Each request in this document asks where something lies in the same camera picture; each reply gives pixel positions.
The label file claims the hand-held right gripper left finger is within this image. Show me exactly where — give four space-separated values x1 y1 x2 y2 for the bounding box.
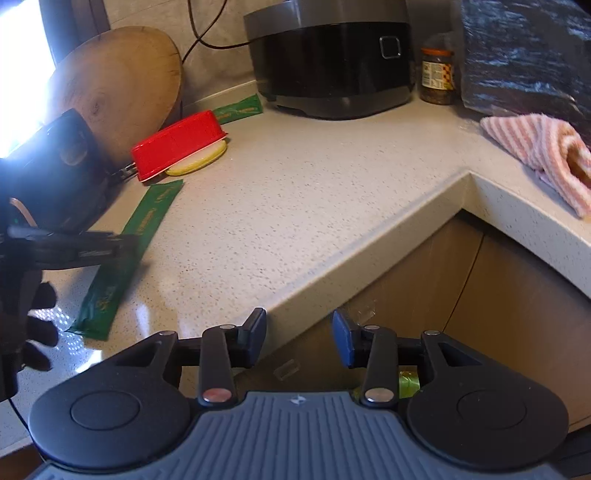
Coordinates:
115 308 267 407

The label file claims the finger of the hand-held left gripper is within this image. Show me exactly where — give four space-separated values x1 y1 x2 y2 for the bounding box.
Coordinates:
41 232 141 271

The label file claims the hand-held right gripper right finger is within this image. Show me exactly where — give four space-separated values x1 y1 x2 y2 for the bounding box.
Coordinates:
332 308 481 407

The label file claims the red plastic container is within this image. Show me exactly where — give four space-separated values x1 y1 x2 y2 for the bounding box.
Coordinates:
130 110 229 182

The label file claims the person's left hand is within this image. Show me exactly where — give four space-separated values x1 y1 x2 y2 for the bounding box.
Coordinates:
21 281 59 371

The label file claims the dark blue rice cooker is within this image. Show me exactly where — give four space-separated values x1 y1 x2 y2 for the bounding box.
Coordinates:
0 108 114 234

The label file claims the wooden base cabinet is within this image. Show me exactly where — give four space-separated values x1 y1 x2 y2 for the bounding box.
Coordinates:
233 210 591 435

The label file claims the yellow green wrapper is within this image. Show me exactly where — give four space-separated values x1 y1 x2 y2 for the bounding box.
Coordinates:
397 367 421 400

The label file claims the round wooden cutting board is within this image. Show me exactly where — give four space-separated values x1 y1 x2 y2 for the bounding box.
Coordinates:
48 26 184 167

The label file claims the pink striped towel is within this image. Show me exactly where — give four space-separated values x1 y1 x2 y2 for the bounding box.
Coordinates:
480 114 591 217

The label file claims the grey black rice cooker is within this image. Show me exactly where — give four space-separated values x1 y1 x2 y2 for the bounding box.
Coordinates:
243 0 416 121

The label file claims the glass pickle jar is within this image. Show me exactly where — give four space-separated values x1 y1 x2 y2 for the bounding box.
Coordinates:
419 34 458 106

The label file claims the black plastic bag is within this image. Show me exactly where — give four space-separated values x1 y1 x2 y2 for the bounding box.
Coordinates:
459 0 591 134

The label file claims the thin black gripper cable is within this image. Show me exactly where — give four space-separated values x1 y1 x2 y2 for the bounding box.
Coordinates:
7 397 33 437

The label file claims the black power cable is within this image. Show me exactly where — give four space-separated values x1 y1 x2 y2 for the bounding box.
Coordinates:
187 0 252 49
181 0 228 65

